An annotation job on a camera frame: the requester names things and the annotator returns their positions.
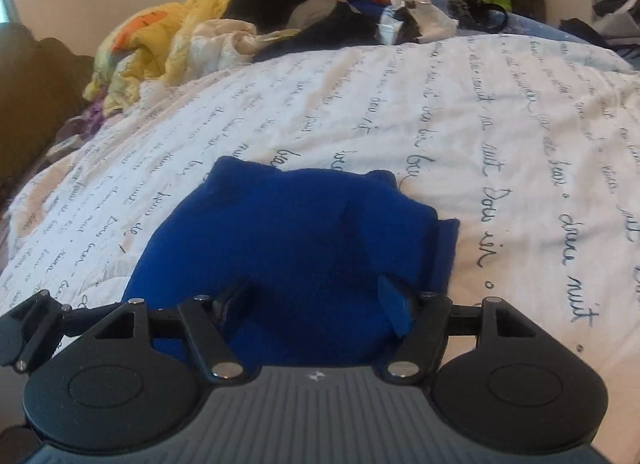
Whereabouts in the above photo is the white script-print bedspread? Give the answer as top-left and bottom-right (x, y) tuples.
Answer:
(1, 35), (639, 463)

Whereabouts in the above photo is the clear plastic bag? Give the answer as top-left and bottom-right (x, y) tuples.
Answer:
(378, 0), (458, 45)

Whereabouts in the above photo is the dark clothes heap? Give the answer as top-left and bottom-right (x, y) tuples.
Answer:
(253, 0), (385, 64)

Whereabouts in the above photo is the blue knit sweater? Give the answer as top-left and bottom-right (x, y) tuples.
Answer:
(124, 157), (460, 369)

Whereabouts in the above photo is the pile of clothes right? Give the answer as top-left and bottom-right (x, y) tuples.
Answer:
(559, 0), (639, 70)

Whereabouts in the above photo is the yellow orange quilt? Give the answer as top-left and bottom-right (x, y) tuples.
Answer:
(84, 0), (298, 117)

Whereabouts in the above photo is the black fuzzy item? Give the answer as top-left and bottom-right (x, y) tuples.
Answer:
(448, 0), (509, 34)

